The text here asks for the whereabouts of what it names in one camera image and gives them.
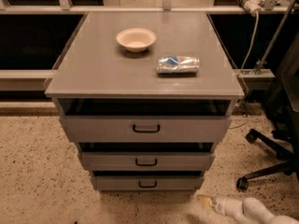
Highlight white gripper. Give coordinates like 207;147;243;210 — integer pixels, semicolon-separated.
196;194;234;217

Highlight grey bottom drawer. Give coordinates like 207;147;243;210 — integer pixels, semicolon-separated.
91;171;204;191

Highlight grey drawer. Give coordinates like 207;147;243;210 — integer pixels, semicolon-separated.
91;171;204;191
78;143;215;172
60;99;231;143

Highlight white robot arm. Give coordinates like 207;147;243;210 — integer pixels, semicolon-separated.
196;194;299;224

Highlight grey drawer cabinet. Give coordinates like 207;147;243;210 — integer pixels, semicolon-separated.
44;11;245;192

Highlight grey middle drawer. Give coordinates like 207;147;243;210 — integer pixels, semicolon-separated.
78;143;215;172

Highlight grey top drawer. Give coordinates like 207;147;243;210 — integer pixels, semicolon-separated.
60;99;231;143

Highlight black office chair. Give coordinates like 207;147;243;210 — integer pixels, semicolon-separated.
236;45;299;191

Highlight metal support rod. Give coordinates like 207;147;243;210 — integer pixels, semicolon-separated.
251;0;296;75

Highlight white paper bowl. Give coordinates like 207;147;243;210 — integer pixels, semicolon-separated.
116;28;157;53

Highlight white power strip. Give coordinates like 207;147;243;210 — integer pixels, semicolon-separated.
236;0;263;16

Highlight white power cable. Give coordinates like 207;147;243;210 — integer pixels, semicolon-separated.
238;10;261;77

